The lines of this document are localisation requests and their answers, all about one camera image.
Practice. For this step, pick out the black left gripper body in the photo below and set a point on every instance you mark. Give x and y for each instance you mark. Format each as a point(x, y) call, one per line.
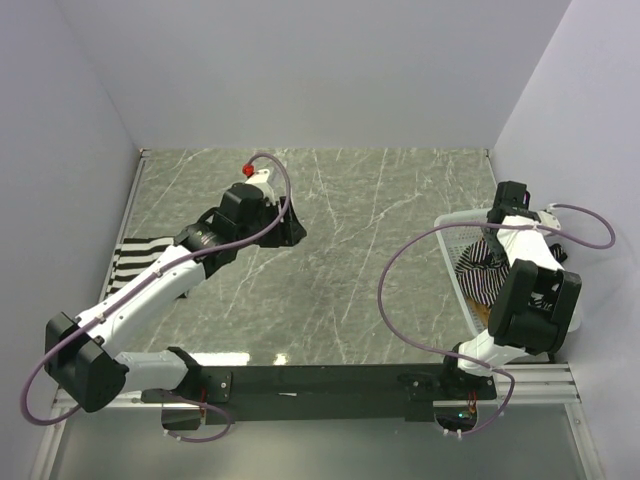
point(268, 215)

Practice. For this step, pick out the purple striped tank top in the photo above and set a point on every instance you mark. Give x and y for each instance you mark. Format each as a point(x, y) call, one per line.
point(480, 274)

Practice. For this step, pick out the black white striped tank top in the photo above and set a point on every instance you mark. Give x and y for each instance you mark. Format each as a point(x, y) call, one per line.
point(131, 257)

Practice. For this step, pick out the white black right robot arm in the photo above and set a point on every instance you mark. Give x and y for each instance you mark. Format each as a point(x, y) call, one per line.
point(467, 361)

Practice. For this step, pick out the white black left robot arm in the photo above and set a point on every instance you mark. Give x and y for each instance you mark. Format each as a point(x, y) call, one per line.
point(86, 355)

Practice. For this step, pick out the white plastic laundry basket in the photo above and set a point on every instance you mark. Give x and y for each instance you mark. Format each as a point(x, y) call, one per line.
point(516, 276)

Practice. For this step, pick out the orange garment in basket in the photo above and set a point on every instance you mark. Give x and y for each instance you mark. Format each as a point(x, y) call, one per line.
point(481, 311)

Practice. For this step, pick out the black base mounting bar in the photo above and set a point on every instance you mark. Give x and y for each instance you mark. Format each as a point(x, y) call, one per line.
point(336, 392)

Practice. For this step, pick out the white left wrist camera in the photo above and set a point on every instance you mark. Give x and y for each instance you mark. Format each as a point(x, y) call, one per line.
point(265, 179)

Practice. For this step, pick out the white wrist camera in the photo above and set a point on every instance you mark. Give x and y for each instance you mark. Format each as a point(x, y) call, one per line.
point(265, 179)
point(548, 219)

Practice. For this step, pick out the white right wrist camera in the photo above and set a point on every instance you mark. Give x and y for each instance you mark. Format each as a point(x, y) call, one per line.
point(548, 219)

